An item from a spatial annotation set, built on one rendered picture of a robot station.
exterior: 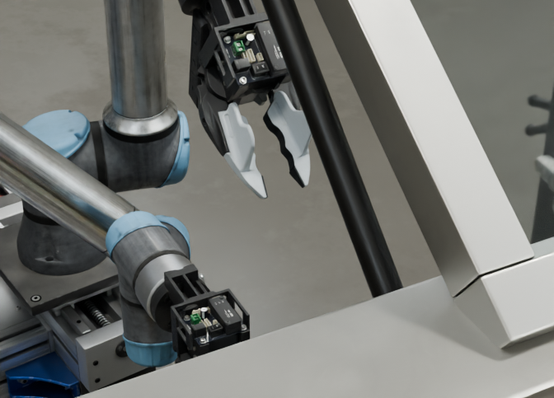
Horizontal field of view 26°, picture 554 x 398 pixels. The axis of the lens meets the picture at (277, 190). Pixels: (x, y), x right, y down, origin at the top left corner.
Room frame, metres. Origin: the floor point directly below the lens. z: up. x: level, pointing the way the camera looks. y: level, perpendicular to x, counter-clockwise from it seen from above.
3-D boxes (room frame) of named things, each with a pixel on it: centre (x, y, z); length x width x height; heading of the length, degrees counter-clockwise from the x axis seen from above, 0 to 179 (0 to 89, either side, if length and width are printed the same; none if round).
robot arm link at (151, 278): (1.10, 0.12, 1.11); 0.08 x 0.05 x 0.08; 117
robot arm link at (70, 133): (1.58, 0.34, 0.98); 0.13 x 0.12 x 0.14; 104
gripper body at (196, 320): (1.02, 0.08, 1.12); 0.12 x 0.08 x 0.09; 27
